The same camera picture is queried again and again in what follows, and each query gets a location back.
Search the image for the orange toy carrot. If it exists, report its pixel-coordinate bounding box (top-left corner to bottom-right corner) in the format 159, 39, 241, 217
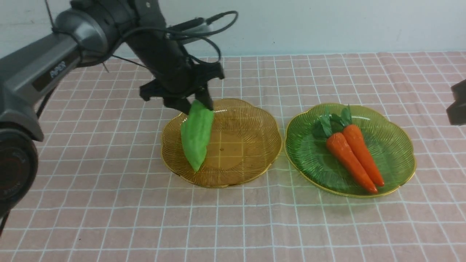
331, 106, 384, 187
315, 113, 378, 194

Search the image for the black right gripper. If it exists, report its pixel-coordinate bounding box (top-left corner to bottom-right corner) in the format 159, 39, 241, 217
446, 80, 466, 126

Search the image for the green toy cucumber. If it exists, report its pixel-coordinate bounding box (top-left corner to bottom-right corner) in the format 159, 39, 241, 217
180, 100, 214, 172

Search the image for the amber plastic plate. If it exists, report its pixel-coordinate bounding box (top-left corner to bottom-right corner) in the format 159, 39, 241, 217
161, 99, 283, 188

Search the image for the pink checkered tablecloth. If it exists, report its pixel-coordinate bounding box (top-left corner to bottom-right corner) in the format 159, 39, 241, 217
1, 52, 465, 262

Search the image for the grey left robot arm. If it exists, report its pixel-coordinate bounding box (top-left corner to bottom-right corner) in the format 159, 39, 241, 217
0, 0, 238, 229

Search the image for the green plastic plate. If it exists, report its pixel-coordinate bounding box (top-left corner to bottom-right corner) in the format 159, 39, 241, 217
285, 103, 416, 199

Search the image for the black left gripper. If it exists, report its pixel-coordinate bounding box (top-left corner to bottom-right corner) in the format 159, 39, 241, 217
139, 58, 225, 115

